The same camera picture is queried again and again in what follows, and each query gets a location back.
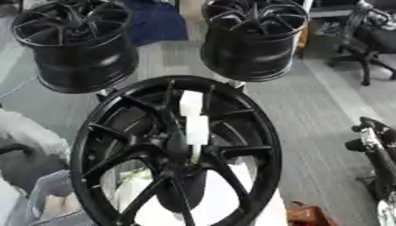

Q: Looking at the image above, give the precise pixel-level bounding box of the black wheel rim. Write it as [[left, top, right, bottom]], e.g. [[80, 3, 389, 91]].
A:
[[11, 0, 141, 94], [198, 0, 311, 83]]

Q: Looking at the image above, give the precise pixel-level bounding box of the blue fabric object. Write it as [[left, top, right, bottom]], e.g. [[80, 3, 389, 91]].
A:
[[122, 0, 191, 47]]

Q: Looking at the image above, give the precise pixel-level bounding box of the large black spoked wheel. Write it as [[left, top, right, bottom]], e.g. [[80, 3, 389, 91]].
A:
[[69, 75, 284, 226]]

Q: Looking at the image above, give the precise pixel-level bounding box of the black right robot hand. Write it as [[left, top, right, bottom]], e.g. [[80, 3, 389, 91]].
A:
[[343, 116, 396, 202]]

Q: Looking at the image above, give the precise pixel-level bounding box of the brown bag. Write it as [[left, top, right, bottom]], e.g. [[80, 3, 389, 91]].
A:
[[285, 200, 342, 226]]

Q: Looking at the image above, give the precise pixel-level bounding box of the black office chair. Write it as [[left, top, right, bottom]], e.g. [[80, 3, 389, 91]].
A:
[[326, 0, 396, 87]]

